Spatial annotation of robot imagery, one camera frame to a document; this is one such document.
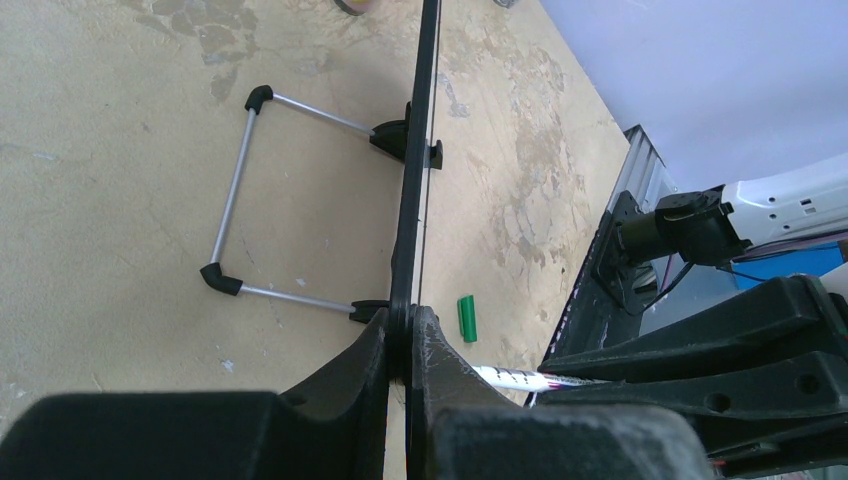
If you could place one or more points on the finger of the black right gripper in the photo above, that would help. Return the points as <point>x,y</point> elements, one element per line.
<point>754,416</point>
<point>780,319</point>

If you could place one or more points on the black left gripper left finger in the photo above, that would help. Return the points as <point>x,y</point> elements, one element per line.
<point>332,425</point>

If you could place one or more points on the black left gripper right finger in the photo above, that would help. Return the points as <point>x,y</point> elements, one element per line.
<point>459,427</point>

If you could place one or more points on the white green whiteboard marker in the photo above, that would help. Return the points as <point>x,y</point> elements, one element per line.
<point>530,381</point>

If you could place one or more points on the green marker cap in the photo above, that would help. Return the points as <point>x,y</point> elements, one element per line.
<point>467,319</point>

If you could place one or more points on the white whiteboard black frame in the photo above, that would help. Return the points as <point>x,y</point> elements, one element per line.
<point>406,270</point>

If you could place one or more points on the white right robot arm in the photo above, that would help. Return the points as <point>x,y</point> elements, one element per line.
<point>723,224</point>

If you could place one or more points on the pink cartoon bottle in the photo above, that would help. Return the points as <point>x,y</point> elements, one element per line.
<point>356,7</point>

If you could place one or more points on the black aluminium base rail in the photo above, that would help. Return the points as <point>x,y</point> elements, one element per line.
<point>591,318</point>

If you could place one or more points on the silver whiteboard stand frame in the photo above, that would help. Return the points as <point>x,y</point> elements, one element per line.
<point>305,186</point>

